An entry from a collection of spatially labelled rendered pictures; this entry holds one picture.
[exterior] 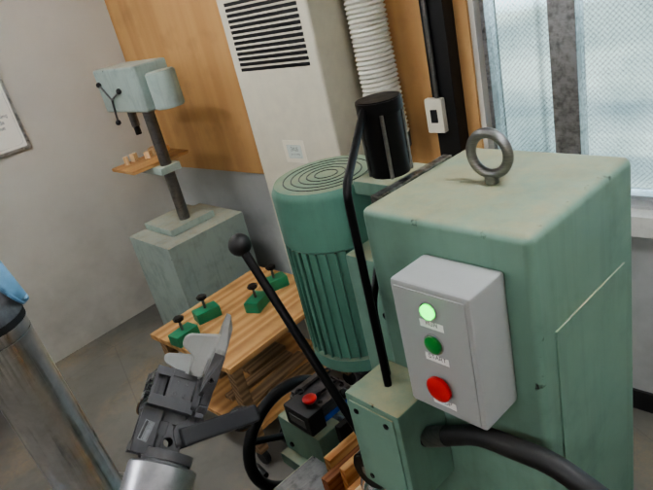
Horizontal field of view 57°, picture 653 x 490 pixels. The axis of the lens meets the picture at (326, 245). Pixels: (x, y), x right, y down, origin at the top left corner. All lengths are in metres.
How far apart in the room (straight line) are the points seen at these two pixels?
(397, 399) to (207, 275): 2.57
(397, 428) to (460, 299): 0.22
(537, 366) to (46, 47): 3.52
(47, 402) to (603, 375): 0.88
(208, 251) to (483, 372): 2.70
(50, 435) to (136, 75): 2.09
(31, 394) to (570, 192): 0.90
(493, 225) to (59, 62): 3.48
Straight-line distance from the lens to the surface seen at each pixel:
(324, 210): 0.83
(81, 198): 3.94
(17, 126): 3.78
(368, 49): 2.32
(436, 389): 0.65
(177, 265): 3.15
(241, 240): 0.89
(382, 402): 0.75
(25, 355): 1.13
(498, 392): 0.65
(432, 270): 0.62
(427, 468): 0.81
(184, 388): 0.86
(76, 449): 1.23
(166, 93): 2.92
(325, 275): 0.88
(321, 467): 1.27
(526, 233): 0.58
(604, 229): 0.71
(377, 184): 0.77
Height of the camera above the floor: 1.78
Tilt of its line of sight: 24 degrees down
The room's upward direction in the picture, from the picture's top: 14 degrees counter-clockwise
